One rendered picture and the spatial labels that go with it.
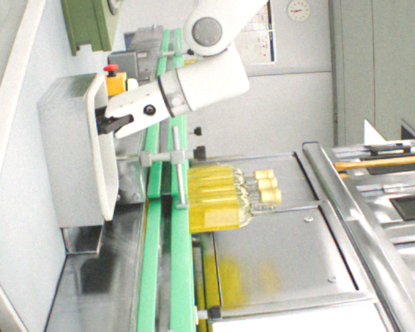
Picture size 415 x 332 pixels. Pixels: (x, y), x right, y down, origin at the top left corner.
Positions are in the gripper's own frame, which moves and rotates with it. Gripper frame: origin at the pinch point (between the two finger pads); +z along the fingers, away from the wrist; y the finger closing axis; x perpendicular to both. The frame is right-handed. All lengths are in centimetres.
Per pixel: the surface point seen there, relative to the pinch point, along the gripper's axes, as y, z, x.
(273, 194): 20.7, -26.1, -33.8
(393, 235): 24, -51, -57
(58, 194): -7.5, 6.4, -7.1
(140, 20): 608, 57, -69
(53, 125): -7.0, 2.3, 4.1
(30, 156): -15.4, 4.9, 3.1
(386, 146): 87, -68, -65
